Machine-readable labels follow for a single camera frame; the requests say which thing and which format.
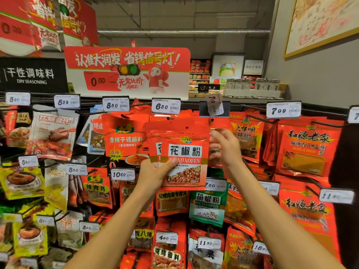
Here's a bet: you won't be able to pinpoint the person's right hand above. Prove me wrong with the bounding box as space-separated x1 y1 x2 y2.
209 128 245 177

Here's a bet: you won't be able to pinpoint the person's left hand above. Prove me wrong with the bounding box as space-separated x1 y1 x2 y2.
136 158 179 206

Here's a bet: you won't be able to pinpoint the red peppercorn picture spice packet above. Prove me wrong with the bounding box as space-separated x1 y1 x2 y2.
159 128 210 191

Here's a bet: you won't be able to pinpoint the red spice packet gold band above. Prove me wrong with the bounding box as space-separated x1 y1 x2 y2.
145 129 164 167

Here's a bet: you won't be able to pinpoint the person's left forearm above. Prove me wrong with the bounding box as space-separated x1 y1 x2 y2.
64 190 154 269

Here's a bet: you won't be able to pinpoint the person's right forearm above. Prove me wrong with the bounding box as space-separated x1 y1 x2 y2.
229 163 346 269

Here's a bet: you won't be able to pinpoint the white price tag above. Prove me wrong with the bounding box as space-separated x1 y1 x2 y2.
252 241 270 256
205 93 224 117
197 237 222 250
151 98 182 115
54 94 81 110
266 101 302 119
259 181 280 196
111 168 136 181
156 231 179 245
19 258 39 269
347 106 359 124
205 178 227 192
2 213 23 223
79 221 100 233
5 91 31 106
319 188 355 205
18 155 39 168
36 215 55 227
66 163 88 176
102 96 131 112

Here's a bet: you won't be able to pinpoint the red skewer seasoning packet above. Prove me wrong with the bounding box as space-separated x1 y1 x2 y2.
155 189 190 218

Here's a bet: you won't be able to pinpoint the red chili seasoning packet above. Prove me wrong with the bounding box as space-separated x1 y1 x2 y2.
229 117 265 164

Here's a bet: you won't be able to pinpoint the black price tag holder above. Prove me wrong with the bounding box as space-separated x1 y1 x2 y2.
199 101 231 118

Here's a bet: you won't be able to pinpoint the green white pepper powder packet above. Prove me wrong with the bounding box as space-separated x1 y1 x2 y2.
189 190 228 228

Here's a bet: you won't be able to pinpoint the red spice packet clear window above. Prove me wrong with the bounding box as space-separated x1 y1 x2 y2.
119 180 154 219

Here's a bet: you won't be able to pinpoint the red dipping spice packet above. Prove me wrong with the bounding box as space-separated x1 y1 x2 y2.
102 113 150 167

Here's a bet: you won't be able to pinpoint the orange red powder packet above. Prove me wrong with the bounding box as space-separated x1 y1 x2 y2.
224 180 257 237

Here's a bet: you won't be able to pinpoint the small black sign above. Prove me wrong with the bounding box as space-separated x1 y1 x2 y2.
197 84 221 93

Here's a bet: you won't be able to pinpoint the white shelf tray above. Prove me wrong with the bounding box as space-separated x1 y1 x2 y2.
223 89 284 99

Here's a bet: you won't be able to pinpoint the red meat seasoning packet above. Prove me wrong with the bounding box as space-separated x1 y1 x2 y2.
81 167 113 209

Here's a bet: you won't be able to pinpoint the star anise clear packet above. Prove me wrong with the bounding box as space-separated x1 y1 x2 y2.
127 218 155 252

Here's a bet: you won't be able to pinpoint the white blue seasoning packet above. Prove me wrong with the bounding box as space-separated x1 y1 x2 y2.
76 114 106 155

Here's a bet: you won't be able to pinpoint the row of glass spice jars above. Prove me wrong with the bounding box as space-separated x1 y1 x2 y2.
225 78 281 91

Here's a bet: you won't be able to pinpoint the shelf of red goods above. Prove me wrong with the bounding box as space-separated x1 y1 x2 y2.
189 59 211 94

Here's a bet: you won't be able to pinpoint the large red gold window packet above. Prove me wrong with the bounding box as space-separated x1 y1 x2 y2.
278 179 342 262
275 119 343 179

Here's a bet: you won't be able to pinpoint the red barbecue seasoning packet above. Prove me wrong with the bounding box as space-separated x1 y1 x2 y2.
151 221 188 269

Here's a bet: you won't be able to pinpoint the white framed picture sign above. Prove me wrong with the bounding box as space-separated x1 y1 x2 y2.
211 53 245 79

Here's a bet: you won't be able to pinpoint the brown spice packets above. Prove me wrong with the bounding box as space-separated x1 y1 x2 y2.
68 176 88 208

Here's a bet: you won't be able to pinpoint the small white notice sign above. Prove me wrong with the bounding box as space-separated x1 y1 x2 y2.
243 59 265 76

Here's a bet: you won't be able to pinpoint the red flame print packet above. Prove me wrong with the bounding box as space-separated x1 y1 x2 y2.
222 226 265 269

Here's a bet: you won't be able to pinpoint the red white label packet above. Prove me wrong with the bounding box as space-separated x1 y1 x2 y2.
187 228 225 269

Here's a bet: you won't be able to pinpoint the red white promotion sign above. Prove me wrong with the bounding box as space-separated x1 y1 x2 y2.
64 46 191 101

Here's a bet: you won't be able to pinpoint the yellow white seasoning packet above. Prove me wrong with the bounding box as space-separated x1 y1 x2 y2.
44 162 69 213

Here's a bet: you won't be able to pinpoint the grey white seasoning packet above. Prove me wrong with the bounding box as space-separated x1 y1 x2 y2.
56 211 85 250

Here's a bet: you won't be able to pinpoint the white rib picture sauce packet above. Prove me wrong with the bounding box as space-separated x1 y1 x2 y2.
26 109 80 162

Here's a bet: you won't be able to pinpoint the grey ceiling pipe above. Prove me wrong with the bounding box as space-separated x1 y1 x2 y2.
97 29 271 34

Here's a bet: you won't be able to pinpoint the yellow bowl picture packet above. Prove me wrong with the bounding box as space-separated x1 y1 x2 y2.
0 165 45 201
12 221 49 257

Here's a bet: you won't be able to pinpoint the dark noodle picture packet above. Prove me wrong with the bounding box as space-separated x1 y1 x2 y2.
5 106 32 149

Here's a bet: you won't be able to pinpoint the black aisle sign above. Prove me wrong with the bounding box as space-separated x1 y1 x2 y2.
0 57 68 94

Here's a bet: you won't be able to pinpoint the hanging red white banner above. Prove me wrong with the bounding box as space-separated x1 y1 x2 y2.
0 0 61 57
57 0 99 47

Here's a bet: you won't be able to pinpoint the gold framed wall poster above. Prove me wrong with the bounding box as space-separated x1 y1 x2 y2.
283 0 359 59

